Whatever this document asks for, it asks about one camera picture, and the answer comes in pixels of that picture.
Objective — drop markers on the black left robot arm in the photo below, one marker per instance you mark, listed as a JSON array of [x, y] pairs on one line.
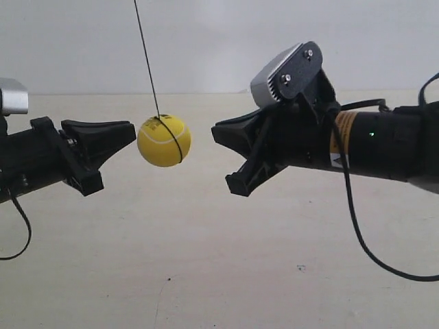
[[42, 155]]

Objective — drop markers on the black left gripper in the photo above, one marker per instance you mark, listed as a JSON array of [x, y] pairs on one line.
[[88, 144]]

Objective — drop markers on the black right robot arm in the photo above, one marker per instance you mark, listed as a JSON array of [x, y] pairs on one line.
[[399, 145]]

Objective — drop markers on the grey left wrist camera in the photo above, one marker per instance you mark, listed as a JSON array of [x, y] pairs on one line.
[[14, 97]]

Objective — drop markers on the yellow tennis ball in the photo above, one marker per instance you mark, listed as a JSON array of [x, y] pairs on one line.
[[164, 141]]

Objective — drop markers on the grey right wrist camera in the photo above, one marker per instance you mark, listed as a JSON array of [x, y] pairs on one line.
[[287, 74]]

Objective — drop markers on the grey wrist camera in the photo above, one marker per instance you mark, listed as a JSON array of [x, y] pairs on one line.
[[287, 74], [14, 97]]

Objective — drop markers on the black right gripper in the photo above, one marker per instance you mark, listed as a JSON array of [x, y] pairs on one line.
[[274, 138]]

